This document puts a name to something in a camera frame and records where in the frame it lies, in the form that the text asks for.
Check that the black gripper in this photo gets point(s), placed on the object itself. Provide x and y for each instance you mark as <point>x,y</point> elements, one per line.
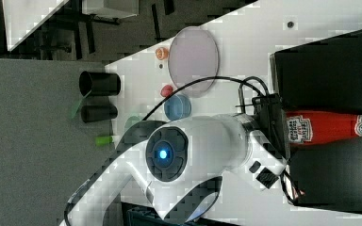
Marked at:
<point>271,119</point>

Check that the red ketchup bottle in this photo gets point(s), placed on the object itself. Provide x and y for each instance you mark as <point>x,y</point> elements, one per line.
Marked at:
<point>308,127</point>

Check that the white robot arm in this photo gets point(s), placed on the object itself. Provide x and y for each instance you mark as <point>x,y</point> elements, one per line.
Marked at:
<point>178,165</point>

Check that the black oven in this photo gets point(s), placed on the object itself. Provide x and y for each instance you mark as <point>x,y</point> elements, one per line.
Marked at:
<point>320,89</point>

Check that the blue bowl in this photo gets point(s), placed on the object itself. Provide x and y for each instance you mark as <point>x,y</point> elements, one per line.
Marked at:
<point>177,107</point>

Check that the large grey oval plate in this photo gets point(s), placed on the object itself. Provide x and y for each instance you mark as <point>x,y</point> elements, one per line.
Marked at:
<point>193,55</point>

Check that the red fruit toy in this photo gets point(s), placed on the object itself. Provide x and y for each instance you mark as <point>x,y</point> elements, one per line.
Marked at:
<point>166,91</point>

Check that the orange fruit toy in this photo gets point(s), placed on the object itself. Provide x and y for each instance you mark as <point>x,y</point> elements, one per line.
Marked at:
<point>162,53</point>

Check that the green oval basin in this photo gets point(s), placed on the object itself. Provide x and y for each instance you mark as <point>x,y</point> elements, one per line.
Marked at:
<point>131,121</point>

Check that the dark blue crate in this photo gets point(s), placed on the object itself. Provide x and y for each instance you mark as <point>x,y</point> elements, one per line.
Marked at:
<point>145,216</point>

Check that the green cylinder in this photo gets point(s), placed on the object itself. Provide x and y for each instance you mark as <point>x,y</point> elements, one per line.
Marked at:
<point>102,141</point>

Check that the black cylinder lower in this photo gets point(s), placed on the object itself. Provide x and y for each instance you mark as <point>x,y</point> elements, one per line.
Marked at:
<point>93,113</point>

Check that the black cylinder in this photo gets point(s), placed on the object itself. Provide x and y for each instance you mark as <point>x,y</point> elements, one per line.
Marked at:
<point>99,84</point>
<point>93,113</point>

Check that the black cylinder upper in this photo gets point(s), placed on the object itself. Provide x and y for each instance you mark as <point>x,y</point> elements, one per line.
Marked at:
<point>99,84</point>

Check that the white background table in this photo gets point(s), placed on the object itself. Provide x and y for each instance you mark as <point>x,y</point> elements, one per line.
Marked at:
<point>23,17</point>

